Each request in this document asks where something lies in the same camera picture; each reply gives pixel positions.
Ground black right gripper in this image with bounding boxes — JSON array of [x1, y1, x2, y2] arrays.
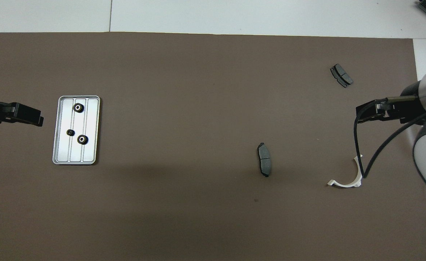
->
[[356, 97, 405, 124]]

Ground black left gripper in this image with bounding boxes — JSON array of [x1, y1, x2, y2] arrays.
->
[[0, 101, 44, 127]]

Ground silver metal tray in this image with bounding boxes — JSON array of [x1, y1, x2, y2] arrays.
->
[[52, 95, 101, 165]]

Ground short dark brake pad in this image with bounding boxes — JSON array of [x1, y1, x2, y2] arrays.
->
[[330, 63, 354, 88]]

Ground white curved plastic clip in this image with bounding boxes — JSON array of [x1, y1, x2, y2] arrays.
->
[[327, 154, 364, 188]]

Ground long dark brake pad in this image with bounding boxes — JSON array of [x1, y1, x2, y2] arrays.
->
[[257, 142, 272, 178]]

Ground brown table mat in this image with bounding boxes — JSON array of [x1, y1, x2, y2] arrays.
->
[[0, 32, 426, 261]]

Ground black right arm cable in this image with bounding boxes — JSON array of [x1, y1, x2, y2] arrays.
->
[[353, 97, 426, 179]]

